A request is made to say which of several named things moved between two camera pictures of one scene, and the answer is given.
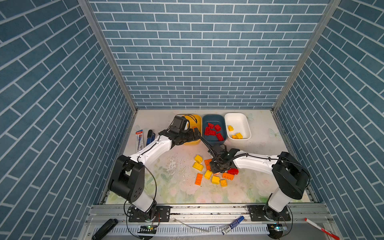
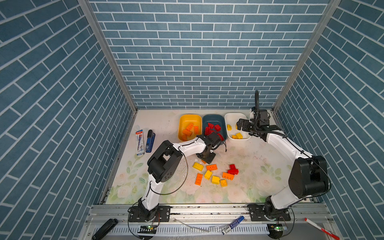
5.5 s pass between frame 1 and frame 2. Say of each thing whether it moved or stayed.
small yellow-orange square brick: stayed
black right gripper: moved
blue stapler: stayed
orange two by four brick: stayed
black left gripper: moved
